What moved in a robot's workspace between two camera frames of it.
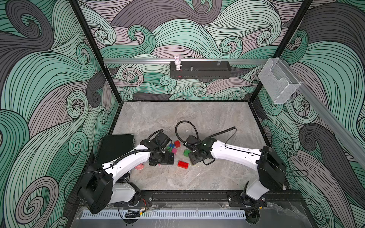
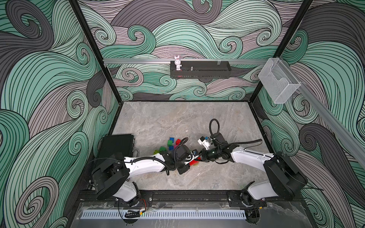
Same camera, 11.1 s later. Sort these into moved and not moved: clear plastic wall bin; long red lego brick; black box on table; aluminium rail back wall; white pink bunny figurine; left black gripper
Moved: long red lego brick; left black gripper
Not moved: black box on table; white pink bunny figurine; clear plastic wall bin; aluminium rail back wall
